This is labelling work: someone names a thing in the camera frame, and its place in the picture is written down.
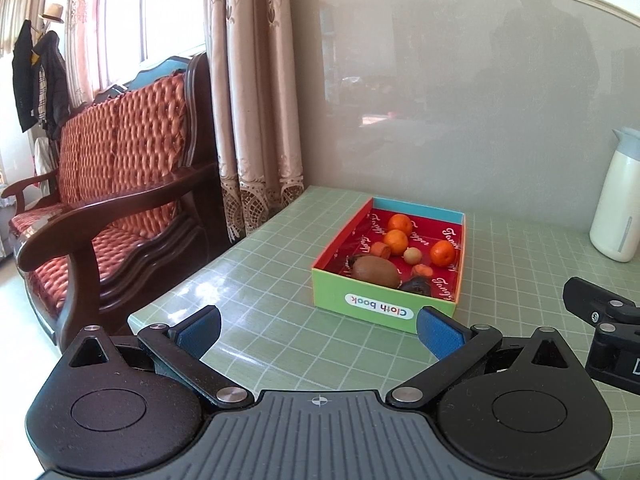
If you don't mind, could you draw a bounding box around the wooden sofa with red cushions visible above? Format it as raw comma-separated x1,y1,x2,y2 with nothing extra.
0,52,224,356

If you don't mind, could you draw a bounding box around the brown kiwi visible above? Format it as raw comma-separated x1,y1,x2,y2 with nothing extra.
352,255,402,289

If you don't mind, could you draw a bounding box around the white hanging cloth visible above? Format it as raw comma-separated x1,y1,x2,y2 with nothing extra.
31,136,57,197

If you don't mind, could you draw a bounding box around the green checked tablecloth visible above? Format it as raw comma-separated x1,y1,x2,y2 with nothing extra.
127,185,640,480

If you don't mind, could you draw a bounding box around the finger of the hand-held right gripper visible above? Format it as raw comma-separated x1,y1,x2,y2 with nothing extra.
562,276,640,328

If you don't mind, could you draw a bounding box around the sheer embroidered curtain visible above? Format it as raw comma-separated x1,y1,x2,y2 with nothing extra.
62,0,108,107

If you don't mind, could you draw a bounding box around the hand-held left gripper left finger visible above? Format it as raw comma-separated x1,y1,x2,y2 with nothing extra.
67,305,251,408

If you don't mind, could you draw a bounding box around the colorful cardboard box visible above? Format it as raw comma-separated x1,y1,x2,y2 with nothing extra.
311,196,468,335

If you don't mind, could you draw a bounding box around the beige lace-trimmed curtain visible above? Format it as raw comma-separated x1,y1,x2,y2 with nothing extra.
202,0,306,247

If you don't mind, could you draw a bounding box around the window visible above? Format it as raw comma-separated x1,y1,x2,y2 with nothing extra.
97,0,207,92

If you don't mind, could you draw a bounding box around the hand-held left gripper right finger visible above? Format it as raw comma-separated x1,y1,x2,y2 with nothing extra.
390,307,576,406

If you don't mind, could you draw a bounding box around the dark jacket with plaid lining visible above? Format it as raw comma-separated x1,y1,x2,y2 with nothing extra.
32,30,72,142

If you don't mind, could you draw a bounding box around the white and blue thermos jug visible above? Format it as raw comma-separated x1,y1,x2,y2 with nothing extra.
589,127,640,263

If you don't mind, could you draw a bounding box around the black hanging jacket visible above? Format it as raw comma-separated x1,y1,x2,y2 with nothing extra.
12,20,42,134

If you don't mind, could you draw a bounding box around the small orange tangerine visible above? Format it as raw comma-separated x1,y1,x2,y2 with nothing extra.
430,240,457,267
383,229,409,256

